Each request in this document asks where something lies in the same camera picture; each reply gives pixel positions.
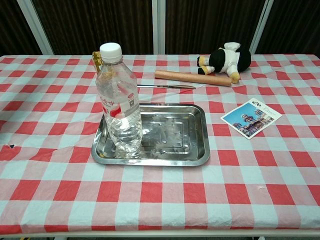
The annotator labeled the transparent plastic water bottle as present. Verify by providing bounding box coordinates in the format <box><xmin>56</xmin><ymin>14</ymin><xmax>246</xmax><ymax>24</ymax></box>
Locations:
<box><xmin>95</xmin><ymin>42</ymin><xmax>143</xmax><ymax>159</ymax></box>

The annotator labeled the rectangular stainless steel tray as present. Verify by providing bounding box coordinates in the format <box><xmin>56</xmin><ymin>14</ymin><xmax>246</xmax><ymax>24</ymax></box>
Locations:
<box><xmin>90</xmin><ymin>102</ymin><xmax>211</xmax><ymax>167</ymax></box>

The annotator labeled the stainless steel table knife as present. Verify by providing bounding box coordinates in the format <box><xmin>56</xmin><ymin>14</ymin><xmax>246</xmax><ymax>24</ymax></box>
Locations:
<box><xmin>136</xmin><ymin>84</ymin><xmax>197</xmax><ymax>90</ymax></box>

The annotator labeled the wooden rolling pin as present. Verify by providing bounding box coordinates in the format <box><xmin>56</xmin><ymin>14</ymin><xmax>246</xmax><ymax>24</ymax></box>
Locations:
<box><xmin>154</xmin><ymin>69</ymin><xmax>232</xmax><ymax>88</ymax></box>

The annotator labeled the red white checkered tablecloth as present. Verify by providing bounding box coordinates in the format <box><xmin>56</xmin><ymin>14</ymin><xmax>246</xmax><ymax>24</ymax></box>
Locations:
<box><xmin>0</xmin><ymin>53</ymin><xmax>320</xmax><ymax>235</ymax></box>

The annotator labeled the gold foil wrapped package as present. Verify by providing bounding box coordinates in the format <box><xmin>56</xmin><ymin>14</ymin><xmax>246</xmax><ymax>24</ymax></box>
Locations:
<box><xmin>91</xmin><ymin>51</ymin><xmax>104</xmax><ymax>74</ymax></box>

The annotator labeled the black white plush toy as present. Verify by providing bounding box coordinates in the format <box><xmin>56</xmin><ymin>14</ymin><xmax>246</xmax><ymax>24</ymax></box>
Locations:
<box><xmin>196</xmin><ymin>41</ymin><xmax>252</xmax><ymax>84</ymax></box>

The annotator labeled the postcard with building picture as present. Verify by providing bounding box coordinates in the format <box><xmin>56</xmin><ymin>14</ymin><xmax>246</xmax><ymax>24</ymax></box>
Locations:
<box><xmin>220</xmin><ymin>97</ymin><xmax>283</xmax><ymax>140</ymax></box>

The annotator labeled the white metal frame post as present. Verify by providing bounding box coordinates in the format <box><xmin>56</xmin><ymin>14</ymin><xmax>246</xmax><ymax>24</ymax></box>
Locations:
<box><xmin>16</xmin><ymin>0</ymin><xmax>55</xmax><ymax>56</ymax></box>
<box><xmin>249</xmin><ymin>0</ymin><xmax>275</xmax><ymax>55</ymax></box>
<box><xmin>152</xmin><ymin>0</ymin><xmax>166</xmax><ymax>55</ymax></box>

